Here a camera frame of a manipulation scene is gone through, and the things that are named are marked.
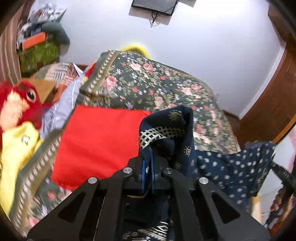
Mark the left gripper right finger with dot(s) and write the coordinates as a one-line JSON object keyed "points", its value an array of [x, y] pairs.
{"points": [[199, 210]]}

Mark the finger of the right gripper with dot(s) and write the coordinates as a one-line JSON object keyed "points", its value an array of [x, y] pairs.
{"points": [[288, 179]]}

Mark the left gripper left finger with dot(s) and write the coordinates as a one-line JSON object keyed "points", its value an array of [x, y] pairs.
{"points": [[94, 210]]}

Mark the navy patterned hooded garment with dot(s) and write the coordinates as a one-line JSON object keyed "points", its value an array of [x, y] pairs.
{"points": [[169, 134]]}

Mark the brown wooden door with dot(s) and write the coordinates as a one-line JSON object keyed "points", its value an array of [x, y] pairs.
{"points": [[273, 114]]}

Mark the red folded garment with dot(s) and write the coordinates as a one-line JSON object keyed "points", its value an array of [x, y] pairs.
{"points": [[96, 142]]}

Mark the yellow garment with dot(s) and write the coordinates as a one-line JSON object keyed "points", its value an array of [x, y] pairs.
{"points": [[19, 144]]}

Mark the red plush parrot toy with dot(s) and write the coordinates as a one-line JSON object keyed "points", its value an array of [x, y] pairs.
{"points": [[19, 104]]}

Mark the green floral bed quilt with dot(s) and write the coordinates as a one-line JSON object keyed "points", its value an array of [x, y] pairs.
{"points": [[121, 80]]}

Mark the wooden side table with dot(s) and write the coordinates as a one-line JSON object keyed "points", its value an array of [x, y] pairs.
{"points": [[46, 89]]}

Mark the striped light shirt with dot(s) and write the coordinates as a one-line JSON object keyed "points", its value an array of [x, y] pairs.
{"points": [[68, 77]]}

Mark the striped pink curtain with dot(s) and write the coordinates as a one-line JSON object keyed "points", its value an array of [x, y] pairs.
{"points": [[10, 66]]}

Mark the green patterned covered stand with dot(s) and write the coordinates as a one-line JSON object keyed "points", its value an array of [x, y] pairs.
{"points": [[32, 59]]}

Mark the yellow chair back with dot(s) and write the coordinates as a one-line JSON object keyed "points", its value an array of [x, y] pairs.
{"points": [[137, 48]]}

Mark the orange box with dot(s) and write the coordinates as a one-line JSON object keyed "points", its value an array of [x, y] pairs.
{"points": [[34, 40]]}

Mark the grey neck pillow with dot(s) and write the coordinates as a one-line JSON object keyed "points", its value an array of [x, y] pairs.
{"points": [[58, 32]]}

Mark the clutter pile of papers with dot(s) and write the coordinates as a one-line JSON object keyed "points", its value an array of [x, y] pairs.
{"points": [[48, 12]]}

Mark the small black wall monitor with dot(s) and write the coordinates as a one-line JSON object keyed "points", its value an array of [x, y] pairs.
{"points": [[165, 7]]}

